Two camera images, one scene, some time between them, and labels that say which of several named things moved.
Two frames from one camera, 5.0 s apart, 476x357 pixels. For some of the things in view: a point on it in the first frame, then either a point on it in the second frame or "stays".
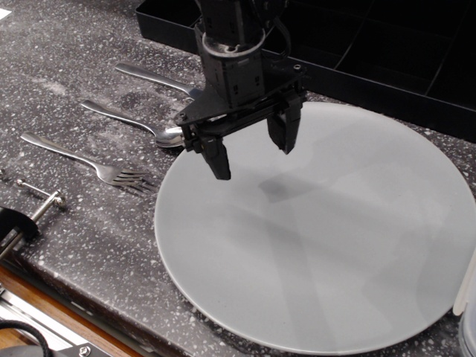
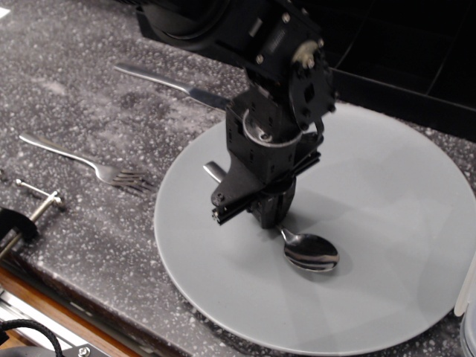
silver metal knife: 155,78 stays
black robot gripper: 240,92 → 266,145
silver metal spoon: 171,137 → 307,251
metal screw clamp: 15,223 stays
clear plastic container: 465,305 stays
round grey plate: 352,242 stays
